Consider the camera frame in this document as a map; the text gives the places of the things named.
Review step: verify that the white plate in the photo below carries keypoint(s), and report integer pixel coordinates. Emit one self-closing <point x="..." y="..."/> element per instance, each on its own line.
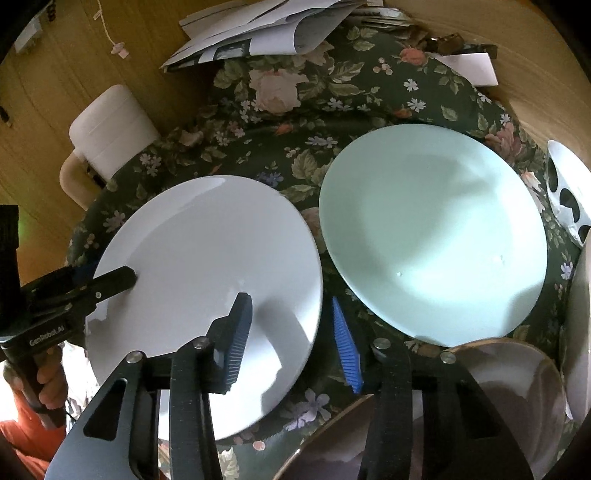
<point x="194" y="258"/>

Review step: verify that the person's left forearm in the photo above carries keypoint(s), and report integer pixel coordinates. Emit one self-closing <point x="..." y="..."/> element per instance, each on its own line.
<point x="23" y="436"/>

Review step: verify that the stack of white papers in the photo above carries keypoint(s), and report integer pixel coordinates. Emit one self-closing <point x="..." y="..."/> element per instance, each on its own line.
<point x="258" y="27"/>

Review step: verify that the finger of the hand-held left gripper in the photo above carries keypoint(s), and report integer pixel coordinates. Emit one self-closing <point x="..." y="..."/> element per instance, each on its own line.
<point x="113" y="280"/>

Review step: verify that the white envelope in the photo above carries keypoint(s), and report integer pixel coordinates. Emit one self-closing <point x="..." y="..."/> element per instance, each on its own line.
<point x="466" y="67"/>

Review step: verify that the dark brown object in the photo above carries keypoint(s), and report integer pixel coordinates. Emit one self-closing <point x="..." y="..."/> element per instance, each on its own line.
<point x="443" y="44"/>

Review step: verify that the stack of printed papers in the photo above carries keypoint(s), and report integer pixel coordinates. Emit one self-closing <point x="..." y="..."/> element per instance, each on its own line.
<point x="383" y="16"/>

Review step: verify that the mint green plate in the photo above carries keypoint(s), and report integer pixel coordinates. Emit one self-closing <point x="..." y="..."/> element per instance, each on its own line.
<point x="434" y="230"/>

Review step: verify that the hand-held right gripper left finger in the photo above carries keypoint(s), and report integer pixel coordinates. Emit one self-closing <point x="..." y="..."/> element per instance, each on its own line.
<point x="240" y="334"/>

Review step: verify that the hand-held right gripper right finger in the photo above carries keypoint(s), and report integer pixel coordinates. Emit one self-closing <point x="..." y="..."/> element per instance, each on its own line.
<point x="346" y="346"/>

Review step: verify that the floral tablecloth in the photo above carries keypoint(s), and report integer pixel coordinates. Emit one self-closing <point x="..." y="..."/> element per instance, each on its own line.
<point x="369" y="92"/>

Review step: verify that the white charger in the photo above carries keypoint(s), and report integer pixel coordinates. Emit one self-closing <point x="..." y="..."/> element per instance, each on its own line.
<point x="27" y="39"/>

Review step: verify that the black spotted white bowl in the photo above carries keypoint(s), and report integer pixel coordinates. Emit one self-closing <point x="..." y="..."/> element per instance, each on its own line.
<point x="565" y="184"/>

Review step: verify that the person's left hand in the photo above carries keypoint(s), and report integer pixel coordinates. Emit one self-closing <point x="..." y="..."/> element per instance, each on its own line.
<point x="53" y="381"/>

